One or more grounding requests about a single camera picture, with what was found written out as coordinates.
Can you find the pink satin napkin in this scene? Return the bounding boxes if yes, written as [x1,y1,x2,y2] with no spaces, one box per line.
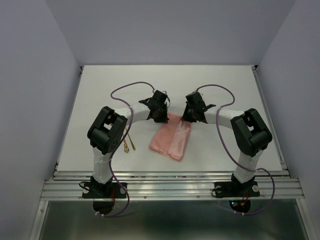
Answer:
[149,112,192,162]

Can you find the gold spoon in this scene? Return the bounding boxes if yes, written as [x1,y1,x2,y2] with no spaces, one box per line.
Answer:
[123,140,130,153]

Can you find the gold fork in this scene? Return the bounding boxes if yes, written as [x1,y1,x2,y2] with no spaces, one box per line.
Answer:
[125,127,136,151]

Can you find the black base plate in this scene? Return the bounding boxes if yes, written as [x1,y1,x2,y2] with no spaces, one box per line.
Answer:
[211,181,260,199]
[79,181,127,199]

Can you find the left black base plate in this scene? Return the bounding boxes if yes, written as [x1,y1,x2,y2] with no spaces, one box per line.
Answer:
[79,181,127,199]

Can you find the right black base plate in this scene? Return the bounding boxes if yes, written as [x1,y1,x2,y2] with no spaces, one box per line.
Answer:
[211,181,260,199]

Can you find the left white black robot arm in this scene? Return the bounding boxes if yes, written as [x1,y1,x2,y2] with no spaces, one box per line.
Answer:
[80,95,169,199]

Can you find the aluminium frame rail front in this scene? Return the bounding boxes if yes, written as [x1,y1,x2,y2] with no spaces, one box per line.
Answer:
[40,169,305,201]

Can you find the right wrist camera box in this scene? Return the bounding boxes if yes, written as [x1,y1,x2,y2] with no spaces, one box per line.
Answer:
[185,91,206,110]

